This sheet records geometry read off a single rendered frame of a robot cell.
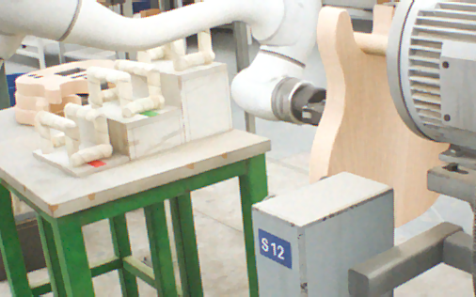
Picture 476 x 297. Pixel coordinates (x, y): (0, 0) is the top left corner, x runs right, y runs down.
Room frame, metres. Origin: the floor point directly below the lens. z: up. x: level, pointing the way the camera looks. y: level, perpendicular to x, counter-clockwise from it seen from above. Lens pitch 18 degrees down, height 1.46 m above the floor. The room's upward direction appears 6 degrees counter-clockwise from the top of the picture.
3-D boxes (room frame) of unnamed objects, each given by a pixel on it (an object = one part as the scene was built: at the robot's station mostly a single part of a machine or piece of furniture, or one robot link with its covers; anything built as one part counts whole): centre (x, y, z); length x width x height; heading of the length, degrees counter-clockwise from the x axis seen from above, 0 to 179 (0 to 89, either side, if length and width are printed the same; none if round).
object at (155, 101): (1.75, 0.20, 1.04); 0.11 x 0.03 x 0.03; 127
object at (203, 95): (1.92, 0.13, 1.02); 0.27 x 0.15 x 0.17; 37
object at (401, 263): (0.85, -0.22, 1.02); 0.19 x 0.04 x 0.04; 124
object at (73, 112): (1.76, 0.35, 1.04); 0.20 x 0.03 x 0.03; 36
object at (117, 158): (1.74, 0.38, 0.94); 0.27 x 0.15 x 0.01; 37
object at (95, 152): (1.66, 0.32, 0.96); 0.11 x 0.03 x 0.03; 127
